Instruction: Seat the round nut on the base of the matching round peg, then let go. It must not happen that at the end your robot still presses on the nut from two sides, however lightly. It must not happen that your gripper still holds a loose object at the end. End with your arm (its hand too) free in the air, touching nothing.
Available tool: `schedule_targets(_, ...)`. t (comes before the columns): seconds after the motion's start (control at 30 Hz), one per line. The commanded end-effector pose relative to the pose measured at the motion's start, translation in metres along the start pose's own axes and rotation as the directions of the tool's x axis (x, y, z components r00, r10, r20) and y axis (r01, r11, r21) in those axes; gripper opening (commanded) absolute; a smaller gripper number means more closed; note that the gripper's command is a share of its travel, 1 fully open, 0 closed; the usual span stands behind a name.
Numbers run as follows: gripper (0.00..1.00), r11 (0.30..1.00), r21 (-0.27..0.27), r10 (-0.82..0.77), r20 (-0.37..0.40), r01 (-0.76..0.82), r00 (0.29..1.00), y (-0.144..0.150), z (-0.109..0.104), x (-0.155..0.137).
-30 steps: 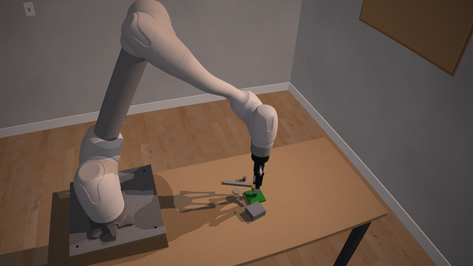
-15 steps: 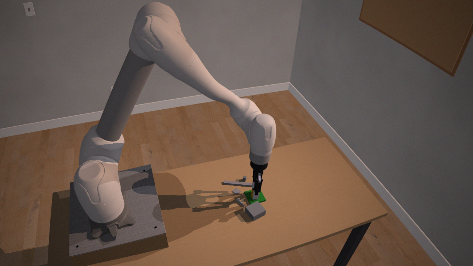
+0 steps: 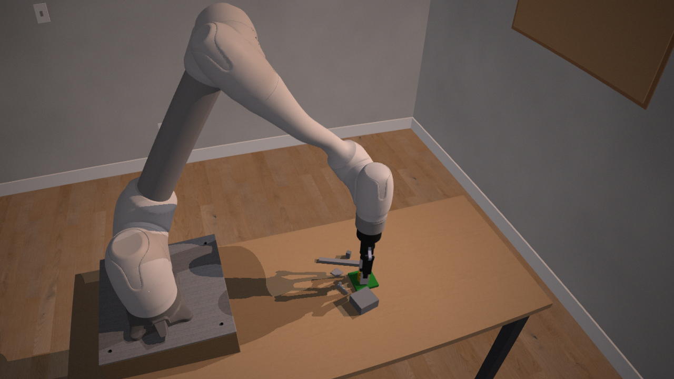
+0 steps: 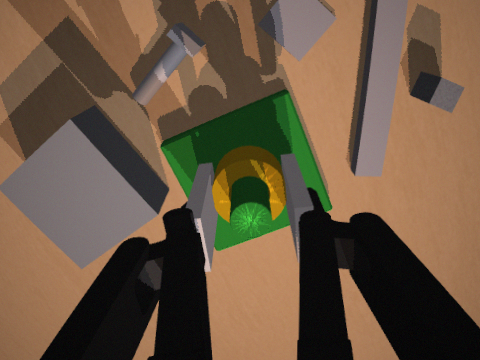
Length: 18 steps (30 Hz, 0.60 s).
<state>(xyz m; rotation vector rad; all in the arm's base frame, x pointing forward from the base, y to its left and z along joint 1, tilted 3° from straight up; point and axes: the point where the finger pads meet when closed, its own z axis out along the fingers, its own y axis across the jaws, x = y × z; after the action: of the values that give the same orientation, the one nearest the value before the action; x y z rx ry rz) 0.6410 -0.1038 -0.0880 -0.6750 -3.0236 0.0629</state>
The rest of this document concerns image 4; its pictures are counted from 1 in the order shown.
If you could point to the gold round nut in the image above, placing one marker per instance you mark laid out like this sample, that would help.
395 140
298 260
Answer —
248 161

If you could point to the grey metal bolt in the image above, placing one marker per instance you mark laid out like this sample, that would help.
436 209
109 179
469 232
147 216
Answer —
184 42

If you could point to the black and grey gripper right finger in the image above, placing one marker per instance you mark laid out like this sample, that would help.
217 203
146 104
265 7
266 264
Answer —
419 317

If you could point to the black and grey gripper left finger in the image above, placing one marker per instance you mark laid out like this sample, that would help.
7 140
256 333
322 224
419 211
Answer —
108 323

